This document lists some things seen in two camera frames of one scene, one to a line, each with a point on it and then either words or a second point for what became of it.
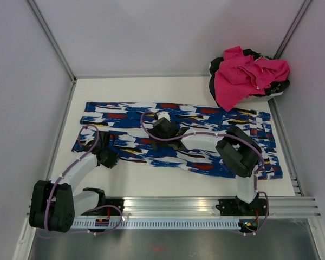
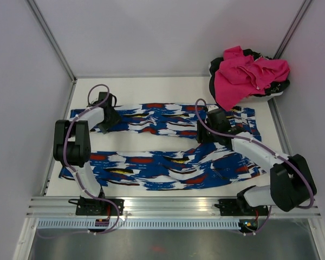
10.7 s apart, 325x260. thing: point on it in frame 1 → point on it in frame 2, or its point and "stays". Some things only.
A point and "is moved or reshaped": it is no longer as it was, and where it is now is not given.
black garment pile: (275, 88) stays
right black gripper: (154, 143) → (201, 135)
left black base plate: (117, 202) stays
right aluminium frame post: (286, 41) stays
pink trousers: (239, 76) stays
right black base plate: (236, 207) stays
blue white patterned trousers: (151, 135) is moved or reshaped
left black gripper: (114, 156) → (116, 119)
